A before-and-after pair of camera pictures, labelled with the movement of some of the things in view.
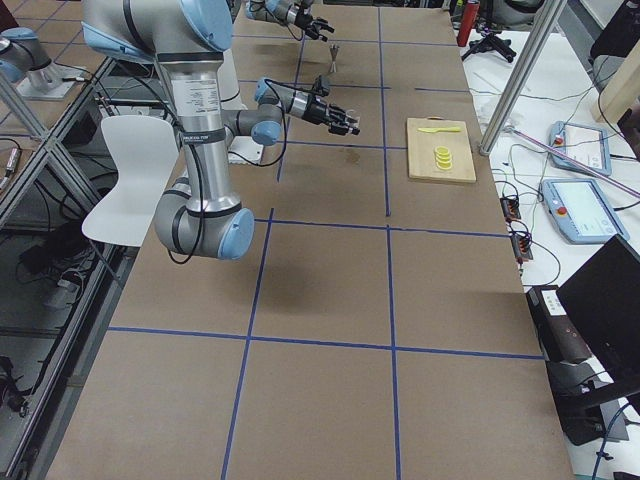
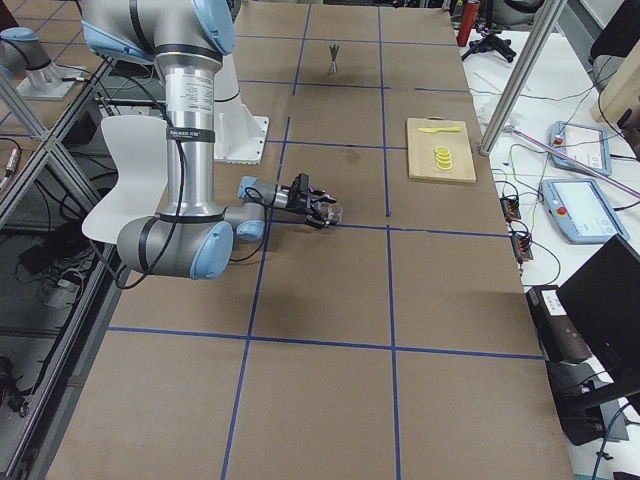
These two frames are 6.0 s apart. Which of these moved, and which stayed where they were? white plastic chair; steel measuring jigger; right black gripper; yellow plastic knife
Moved: right black gripper
Stayed: steel measuring jigger; white plastic chair; yellow plastic knife
